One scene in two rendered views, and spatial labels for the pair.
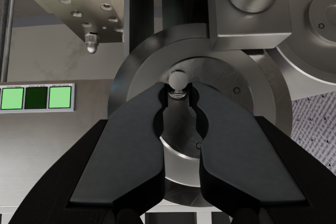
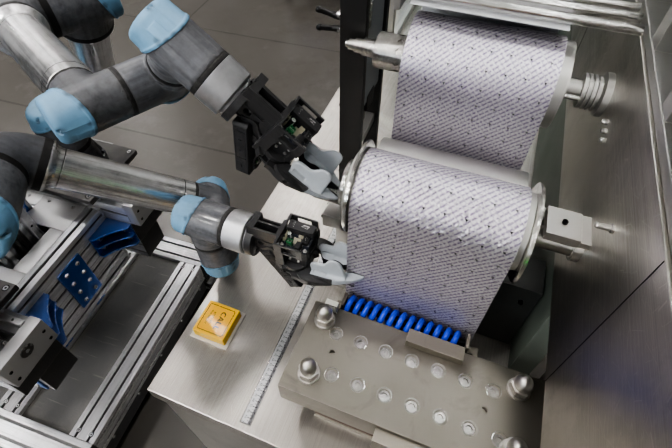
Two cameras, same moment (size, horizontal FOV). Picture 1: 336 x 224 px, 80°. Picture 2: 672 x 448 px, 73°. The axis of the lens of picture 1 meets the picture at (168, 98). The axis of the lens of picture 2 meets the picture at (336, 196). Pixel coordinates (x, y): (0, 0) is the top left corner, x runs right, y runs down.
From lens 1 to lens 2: 0.73 m
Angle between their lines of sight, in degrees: 98
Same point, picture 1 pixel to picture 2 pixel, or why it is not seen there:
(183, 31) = not seen: hidden behind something
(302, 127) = (481, 130)
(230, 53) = not seen: hidden behind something
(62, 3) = (415, 414)
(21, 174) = not seen: outside the picture
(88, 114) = (567, 418)
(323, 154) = (461, 109)
